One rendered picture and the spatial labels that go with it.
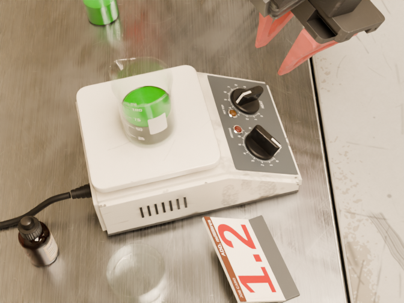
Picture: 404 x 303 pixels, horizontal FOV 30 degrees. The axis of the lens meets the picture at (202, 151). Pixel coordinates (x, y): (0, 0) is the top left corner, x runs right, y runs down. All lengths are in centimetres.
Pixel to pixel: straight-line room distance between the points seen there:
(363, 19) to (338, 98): 19
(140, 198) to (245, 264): 11
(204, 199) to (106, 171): 10
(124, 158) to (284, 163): 16
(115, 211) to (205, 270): 10
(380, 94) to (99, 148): 32
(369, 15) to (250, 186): 19
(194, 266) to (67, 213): 14
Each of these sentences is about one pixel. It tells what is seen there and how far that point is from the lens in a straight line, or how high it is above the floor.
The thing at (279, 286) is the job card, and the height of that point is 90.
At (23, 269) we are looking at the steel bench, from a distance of 76.
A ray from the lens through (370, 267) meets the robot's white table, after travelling 73.
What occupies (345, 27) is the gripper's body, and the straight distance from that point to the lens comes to 64.
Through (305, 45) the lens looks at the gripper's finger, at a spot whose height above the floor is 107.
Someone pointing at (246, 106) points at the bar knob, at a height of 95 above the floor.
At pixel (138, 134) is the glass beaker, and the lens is 67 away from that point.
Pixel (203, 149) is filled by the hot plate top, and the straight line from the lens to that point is 69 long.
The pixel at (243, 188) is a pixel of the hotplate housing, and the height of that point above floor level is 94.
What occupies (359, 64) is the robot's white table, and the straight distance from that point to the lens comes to 86.
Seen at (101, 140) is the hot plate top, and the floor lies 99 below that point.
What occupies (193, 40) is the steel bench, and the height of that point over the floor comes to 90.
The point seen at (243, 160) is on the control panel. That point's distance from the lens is 71.
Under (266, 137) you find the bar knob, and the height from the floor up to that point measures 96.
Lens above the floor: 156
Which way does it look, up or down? 57 degrees down
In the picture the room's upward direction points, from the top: 6 degrees counter-clockwise
